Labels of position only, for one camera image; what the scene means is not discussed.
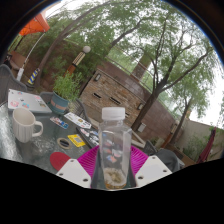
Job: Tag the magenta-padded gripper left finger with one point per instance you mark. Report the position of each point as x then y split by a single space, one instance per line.
73 173

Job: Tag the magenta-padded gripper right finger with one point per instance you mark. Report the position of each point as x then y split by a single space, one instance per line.
153 170

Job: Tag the clear bottle with white cap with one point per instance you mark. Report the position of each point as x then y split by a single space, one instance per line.
115 146

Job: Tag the flat round red coaster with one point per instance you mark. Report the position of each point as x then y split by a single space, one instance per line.
59 160

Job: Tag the yellow card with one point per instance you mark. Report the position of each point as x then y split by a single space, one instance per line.
76 140

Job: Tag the black laptop with stickers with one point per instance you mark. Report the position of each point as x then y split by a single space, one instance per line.
90 136

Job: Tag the blue sticker card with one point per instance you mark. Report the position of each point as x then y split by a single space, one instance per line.
59 122

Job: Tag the white sticker sheet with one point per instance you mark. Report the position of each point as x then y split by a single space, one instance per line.
77 120

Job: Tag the white ribbed mug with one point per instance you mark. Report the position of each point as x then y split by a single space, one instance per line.
25 128

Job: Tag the dark-trunked tree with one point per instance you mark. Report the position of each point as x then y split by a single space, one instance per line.
148 103

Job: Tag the green plant in teal pot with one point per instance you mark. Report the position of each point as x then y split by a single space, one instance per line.
65 90

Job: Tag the silver laptop with stickers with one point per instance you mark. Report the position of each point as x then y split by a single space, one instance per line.
28 100

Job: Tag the blue yellow striped bollard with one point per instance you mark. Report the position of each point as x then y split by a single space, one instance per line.
33 76

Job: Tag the leaning grey-trunked tree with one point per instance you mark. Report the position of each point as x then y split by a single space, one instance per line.
55 50

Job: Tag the orange canopy tent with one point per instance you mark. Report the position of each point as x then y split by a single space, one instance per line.
35 25

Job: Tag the grey wall box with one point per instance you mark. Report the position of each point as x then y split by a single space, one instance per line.
141 127

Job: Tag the black wall lamp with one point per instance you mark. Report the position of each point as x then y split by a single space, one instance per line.
97 77
140 106

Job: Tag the globe lamp post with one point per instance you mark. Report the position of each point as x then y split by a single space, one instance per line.
78 60

